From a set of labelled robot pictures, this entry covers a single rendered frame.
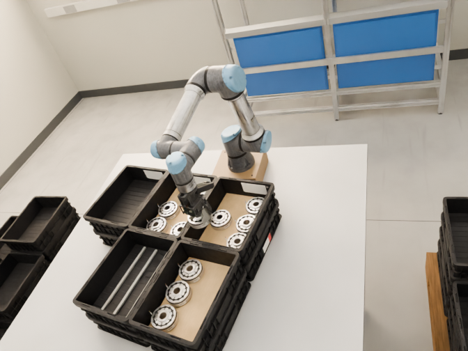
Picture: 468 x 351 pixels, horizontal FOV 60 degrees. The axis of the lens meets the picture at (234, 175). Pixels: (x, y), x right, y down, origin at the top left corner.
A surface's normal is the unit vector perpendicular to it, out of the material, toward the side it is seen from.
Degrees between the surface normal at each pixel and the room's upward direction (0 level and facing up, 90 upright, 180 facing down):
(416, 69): 90
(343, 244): 0
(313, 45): 90
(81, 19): 90
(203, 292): 0
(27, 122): 90
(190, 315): 0
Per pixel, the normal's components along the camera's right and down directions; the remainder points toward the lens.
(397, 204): -0.25, -0.73
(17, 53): 0.94, -0.02
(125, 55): -0.24, 0.69
